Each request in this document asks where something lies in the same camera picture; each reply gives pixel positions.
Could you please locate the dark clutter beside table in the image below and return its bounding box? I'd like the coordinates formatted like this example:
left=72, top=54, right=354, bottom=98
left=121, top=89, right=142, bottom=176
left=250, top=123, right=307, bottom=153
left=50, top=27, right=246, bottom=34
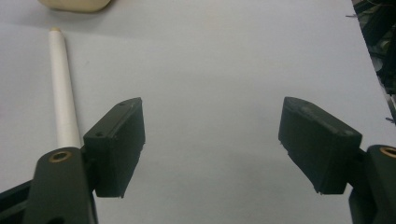
left=345, top=0, right=396, bottom=125

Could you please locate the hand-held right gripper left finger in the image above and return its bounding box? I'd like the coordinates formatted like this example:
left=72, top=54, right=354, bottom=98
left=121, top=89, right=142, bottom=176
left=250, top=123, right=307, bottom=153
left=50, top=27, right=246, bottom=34
left=83, top=96, right=147, bottom=199

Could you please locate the white pen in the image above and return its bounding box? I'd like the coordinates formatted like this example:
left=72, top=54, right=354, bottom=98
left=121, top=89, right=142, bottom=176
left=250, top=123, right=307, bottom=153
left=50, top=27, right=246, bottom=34
left=48, top=26, right=82, bottom=148

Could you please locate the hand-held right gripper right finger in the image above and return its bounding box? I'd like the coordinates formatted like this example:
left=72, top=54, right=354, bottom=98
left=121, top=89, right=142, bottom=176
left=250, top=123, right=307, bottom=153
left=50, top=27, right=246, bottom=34
left=277, top=96, right=363, bottom=195

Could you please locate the beige square cup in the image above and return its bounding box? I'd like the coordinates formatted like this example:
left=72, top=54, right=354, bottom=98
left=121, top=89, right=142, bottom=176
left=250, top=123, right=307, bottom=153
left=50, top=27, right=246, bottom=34
left=36, top=0, right=112, bottom=14

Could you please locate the white table cover sheet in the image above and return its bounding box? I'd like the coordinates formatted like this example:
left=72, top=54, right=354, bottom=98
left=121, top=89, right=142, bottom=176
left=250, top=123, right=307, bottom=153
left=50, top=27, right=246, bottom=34
left=0, top=0, right=396, bottom=224

